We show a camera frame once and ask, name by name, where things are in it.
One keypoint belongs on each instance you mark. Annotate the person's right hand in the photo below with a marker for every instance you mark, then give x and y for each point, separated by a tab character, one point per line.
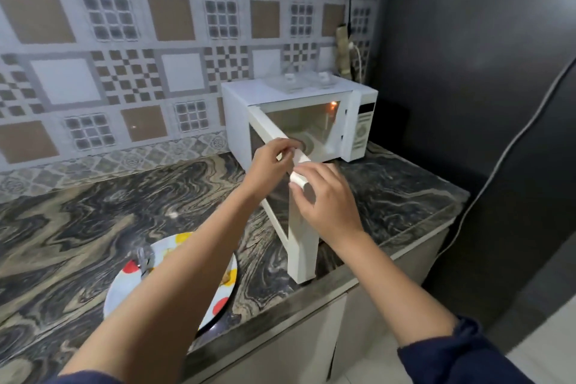
333	208

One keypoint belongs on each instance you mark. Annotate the person's left hand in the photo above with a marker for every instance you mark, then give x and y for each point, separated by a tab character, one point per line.
267	170

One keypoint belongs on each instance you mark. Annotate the white microwave door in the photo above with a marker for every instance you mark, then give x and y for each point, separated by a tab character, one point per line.
301	253

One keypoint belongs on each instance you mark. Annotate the white microwave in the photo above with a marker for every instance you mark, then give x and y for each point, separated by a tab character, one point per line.
238	100

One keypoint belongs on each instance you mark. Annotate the clear plastic container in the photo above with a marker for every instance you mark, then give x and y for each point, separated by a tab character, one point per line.
288	82
324	80

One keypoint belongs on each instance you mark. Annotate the metal tongs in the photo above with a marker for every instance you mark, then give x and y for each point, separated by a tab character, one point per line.
145	257

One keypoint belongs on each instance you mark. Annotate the stainless steel double-door fridge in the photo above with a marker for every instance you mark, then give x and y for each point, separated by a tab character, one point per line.
472	82

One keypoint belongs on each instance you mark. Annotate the colourful dotted plate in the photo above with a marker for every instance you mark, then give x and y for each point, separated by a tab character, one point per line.
121	289

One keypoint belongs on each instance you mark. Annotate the person's right forearm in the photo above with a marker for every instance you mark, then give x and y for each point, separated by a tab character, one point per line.
396	289

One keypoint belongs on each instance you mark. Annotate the person's left forearm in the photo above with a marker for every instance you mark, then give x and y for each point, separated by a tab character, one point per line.
171	293

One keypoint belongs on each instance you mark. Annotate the beige kitchen base cabinets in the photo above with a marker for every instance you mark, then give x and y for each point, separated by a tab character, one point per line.
292	343

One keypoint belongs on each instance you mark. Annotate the beige socket adapter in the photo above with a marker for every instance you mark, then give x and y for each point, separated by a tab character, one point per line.
344	50

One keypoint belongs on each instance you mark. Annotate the dark blue sleeve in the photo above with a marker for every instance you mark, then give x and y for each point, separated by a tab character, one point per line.
459	361
85	378

